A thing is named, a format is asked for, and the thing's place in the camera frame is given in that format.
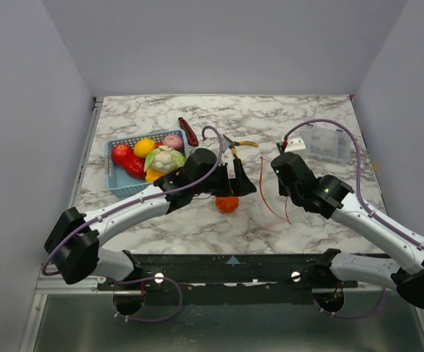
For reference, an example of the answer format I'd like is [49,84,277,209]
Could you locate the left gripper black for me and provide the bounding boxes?
[193,159,256,197]

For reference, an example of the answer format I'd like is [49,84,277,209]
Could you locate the clear zip bag orange zipper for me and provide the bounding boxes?
[258,155,308,235]

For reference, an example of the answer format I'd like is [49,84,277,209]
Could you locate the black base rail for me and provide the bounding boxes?
[98,254,357,306]

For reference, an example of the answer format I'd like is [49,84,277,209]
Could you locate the yellow orange fruit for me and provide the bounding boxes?
[133,138,157,159]

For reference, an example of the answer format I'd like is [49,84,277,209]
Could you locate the red black utility knife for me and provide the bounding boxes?
[178,117,199,147]

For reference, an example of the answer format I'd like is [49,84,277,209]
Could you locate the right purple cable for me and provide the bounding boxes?
[285,119,424,319]

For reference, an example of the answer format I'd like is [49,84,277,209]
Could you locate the red apple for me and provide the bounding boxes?
[111,144,133,165]

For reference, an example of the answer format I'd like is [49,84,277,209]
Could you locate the aluminium frame rail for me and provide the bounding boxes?
[19,97,104,351]

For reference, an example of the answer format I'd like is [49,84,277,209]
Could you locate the yellow bell pepper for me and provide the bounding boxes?
[145,168,166,183]

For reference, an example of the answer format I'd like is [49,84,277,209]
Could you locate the clear plastic parts box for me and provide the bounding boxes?
[301,124,352,164]

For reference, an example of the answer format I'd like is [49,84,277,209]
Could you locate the blue plastic basket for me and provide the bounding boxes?
[104,128,189,199]

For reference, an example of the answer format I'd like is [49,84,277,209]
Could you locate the purple onion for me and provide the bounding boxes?
[162,133,184,151]

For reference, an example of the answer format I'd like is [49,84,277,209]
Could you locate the white green cauliflower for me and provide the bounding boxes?
[144,145,186,174]

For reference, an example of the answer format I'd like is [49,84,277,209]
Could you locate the yellow handled pliers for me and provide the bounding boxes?
[220,134,259,165]

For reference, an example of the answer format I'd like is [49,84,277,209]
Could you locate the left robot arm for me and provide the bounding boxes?
[44,148,257,290]

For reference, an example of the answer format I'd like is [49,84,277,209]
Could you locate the red bell pepper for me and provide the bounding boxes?
[123,155,145,180]

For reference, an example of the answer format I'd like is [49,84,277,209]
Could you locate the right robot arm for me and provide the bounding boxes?
[271,152,424,309]

